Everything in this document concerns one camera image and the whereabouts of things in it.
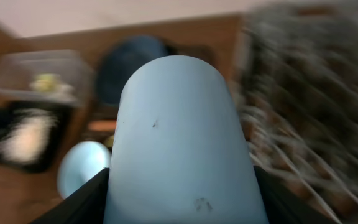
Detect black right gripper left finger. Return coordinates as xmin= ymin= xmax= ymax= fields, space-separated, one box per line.
xmin=30 ymin=168 xmax=109 ymax=224

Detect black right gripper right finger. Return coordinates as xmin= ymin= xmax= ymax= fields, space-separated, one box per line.
xmin=254 ymin=166 xmax=334 ymax=224

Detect light blue bowl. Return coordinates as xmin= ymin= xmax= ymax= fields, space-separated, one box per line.
xmin=57 ymin=141 xmax=111 ymax=199

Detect white rice grains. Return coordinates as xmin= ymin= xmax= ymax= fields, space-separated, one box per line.
xmin=0 ymin=108 xmax=58 ymax=165

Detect light blue plastic cup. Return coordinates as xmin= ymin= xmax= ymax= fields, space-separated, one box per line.
xmin=104 ymin=55 xmax=268 ymax=223

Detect yellow snack wrapper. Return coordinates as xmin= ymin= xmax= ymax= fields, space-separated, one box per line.
xmin=29 ymin=73 xmax=63 ymax=94

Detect grey dishwasher rack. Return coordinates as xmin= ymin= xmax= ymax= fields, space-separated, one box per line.
xmin=238 ymin=1 xmax=358 ymax=223

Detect yellow plastic spoon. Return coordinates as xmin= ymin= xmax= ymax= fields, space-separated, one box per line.
xmin=103 ymin=135 xmax=114 ymax=148

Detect orange carrot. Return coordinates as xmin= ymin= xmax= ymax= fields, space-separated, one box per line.
xmin=87 ymin=120 xmax=116 ymax=132

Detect black tray bin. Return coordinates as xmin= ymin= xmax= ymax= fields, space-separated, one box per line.
xmin=0 ymin=100 xmax=74 ymax=173

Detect clear plastic bin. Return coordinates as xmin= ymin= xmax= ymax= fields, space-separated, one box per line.
xmin=0 ymin=50 xmax=94 ymax=107

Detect dark blue plate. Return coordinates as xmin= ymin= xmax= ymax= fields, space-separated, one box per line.
xmin=94 ymin=35 xmax=170 ymax=105

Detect dark brown serving tray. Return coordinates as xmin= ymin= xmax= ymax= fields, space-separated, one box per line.
xmin=80 ymin=43 xmax=217 ymax=144

